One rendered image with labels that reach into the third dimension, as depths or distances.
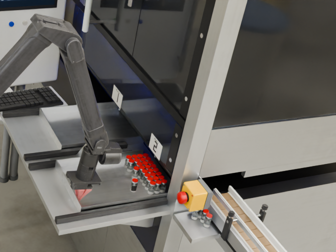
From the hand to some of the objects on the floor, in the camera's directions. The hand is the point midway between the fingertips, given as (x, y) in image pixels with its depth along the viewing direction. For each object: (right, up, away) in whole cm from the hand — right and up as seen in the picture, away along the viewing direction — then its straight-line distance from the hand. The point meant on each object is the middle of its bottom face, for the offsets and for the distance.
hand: (77, 198), depth 206 cm
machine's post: (+16, -77, +56) cm, 96 cm away
